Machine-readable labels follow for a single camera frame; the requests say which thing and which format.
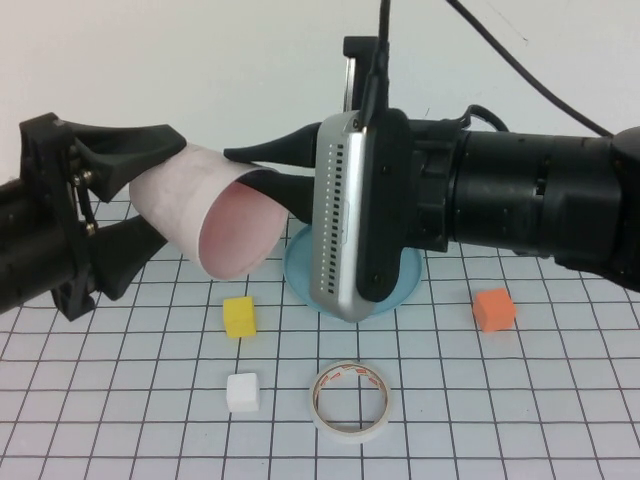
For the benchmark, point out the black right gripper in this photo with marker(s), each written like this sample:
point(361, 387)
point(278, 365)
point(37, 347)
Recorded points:
point(432, 190)

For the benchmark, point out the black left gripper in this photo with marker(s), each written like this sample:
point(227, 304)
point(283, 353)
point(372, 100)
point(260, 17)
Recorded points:
point(47, 145)

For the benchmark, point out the pink marbled plastic cup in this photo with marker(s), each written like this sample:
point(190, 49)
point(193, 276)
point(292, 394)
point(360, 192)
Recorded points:
point(175, 200)

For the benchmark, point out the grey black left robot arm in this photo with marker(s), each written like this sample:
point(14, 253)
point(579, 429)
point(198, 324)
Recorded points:
point(30, 245)

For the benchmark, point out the blue cup stand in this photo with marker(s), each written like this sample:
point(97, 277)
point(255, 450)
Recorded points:
point(297, 270)

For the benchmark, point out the yellow foam cube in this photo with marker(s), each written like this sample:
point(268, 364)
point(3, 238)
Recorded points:
point(240, 318)

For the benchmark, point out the white foam cube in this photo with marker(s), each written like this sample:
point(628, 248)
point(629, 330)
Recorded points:
point(243, 393)

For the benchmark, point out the orange foam cube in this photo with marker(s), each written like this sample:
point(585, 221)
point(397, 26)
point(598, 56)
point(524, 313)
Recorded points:
point(492, 311)

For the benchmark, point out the white tape roll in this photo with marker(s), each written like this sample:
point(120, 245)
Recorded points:
point(325, 422)

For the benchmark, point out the grid pattern tablecloth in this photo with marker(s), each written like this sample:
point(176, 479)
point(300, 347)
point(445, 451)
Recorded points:
point(450, 400)

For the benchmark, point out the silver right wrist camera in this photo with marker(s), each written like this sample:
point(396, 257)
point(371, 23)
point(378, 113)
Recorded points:
point(332, 215)

